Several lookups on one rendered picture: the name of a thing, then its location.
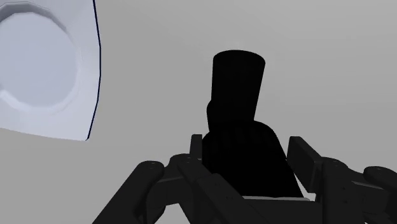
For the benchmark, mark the white plate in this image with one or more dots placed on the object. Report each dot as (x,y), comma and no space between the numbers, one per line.
(40,65)

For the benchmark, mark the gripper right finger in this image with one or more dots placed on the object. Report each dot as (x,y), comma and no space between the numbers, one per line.
(338,186)

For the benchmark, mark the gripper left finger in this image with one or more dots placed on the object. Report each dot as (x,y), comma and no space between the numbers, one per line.
(173,183)

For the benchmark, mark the black bottle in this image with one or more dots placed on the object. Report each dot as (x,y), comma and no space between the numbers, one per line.
(238,130)

